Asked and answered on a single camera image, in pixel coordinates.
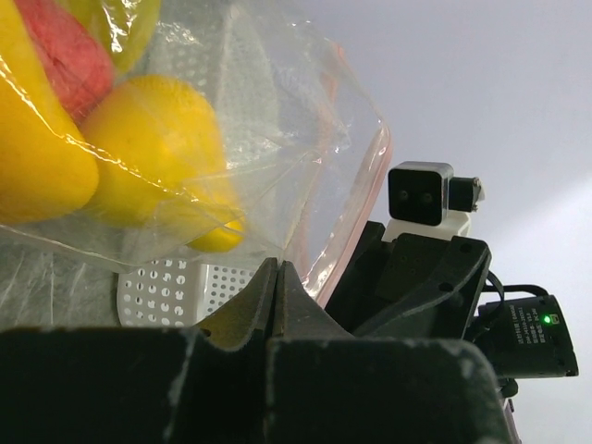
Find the red strawberry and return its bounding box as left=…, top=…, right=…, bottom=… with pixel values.
left=15, top=1, right=115, bottom=123

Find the orange mango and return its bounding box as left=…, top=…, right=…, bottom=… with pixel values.
left=1, top=1, right=98, bottom=226

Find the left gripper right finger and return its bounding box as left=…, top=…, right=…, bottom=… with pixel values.
left=265, top=262, right=512, bottom=443

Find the clear zip top bag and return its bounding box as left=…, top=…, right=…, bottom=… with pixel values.
left=1, top=1, right=391, bottom=299

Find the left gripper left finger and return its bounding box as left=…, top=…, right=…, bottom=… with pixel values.
left=1, top=259, right=278, bottom=443

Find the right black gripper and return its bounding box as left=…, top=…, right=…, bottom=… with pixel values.
left=326, top=222, right=579, bottom=379

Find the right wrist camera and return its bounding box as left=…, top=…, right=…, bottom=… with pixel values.
left=383, top=161, right=485, bottom=241

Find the yellow-green mango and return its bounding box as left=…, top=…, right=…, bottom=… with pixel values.
left=69, top=0, right=161, bottom=74

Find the yellow bell pepper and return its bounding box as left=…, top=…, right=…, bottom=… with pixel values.
left=80, top=74, right=246, bottom=253

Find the white plastic basket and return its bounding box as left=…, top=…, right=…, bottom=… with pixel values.
left=116, top=258, right=254, bottom=327

